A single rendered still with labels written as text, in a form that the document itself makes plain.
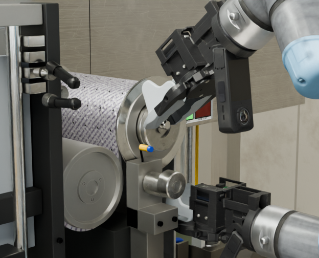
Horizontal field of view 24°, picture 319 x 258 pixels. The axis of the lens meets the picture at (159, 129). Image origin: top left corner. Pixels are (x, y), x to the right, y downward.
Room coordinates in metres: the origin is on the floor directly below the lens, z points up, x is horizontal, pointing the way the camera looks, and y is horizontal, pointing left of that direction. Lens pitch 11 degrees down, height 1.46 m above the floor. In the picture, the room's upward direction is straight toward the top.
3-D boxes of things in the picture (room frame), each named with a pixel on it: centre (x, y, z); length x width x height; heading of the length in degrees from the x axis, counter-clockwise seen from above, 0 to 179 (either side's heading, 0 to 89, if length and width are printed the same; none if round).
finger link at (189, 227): (1.10, -0.05, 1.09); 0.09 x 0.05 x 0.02; 46
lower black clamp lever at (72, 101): (0.79, 0.10, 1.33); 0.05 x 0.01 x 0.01; 45
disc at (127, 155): (1.11, 0.01, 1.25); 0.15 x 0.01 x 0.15; 135
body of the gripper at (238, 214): (1.07, -0.11, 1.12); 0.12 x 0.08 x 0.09; 45
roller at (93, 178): (1.11, 0.19, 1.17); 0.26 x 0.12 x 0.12; 45
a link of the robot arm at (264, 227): (1.01, -0.16, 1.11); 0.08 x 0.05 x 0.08; 135
